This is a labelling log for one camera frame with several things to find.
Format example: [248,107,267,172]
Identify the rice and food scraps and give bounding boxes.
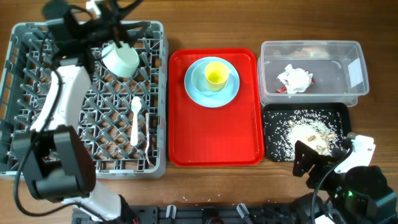
[264,109,343,162]

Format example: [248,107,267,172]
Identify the mint green bowl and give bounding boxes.
[101,42,140,78]

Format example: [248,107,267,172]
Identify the red snack wrapper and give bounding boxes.
[275,70,315,94]

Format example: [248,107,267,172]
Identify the white plastic spoon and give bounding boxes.
[130,96,142,146]

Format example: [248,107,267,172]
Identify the white napkin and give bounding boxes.
[276,63,313,95]

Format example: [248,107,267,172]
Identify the white plastic fork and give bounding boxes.
[144,112,151,165]

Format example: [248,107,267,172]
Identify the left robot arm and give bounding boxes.
[11,1,149,223]

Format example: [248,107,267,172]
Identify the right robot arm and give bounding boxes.
[292,136,397,223]

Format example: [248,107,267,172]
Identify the grey dishwasher rack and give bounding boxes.
[1,21,169,180]

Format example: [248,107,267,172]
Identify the black tray bin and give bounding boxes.
[262,103,351,157]

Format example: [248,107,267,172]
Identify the red plastic tray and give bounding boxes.
[167,48,265,167]

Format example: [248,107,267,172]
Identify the clear plastic bin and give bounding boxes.
[257,40,369,106]

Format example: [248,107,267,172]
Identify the light blue bowl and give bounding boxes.
[192,61,231,95]

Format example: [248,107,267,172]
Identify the light blue plate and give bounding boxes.
[184,57,240,108]

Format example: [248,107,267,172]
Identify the yellow plastic cup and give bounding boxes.
[205,62,229,91]

